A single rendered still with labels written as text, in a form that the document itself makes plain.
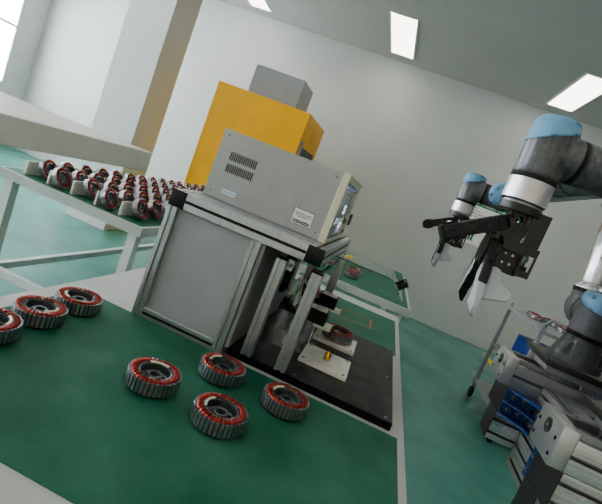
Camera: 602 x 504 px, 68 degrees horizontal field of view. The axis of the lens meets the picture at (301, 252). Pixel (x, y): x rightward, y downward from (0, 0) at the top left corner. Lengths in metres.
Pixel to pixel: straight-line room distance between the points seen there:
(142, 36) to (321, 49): 2.83
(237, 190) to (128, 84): 4.00
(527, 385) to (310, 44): 6.22
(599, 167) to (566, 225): 6.16
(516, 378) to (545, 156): 0.90
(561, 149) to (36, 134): 0.76
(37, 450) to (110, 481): 0.12
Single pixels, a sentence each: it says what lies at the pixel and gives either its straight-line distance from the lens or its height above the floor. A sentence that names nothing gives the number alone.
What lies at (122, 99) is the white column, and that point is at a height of 1.36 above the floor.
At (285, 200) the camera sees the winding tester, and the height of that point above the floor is 1.19.
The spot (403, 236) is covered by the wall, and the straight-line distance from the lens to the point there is 6.66.
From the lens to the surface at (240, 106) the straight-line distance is 5.22.
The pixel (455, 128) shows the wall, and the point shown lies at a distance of 6.81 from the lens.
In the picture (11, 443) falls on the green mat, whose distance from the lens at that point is 0.83.
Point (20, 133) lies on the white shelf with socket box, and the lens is 0.62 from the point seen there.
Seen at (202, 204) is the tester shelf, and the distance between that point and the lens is 1.21.
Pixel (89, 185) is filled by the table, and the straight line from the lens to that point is 2.67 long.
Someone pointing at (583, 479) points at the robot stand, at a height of 0.91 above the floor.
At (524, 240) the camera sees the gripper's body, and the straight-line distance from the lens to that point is 0.85.
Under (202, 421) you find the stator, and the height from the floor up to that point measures 0.77.
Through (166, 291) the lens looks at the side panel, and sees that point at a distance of 1.29.
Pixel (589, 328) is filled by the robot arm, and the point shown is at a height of 1.16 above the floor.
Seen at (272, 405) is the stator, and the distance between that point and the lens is 1.06.
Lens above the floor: 1.25
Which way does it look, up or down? 8 degrees down
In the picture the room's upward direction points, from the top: 21 degrees clockwise
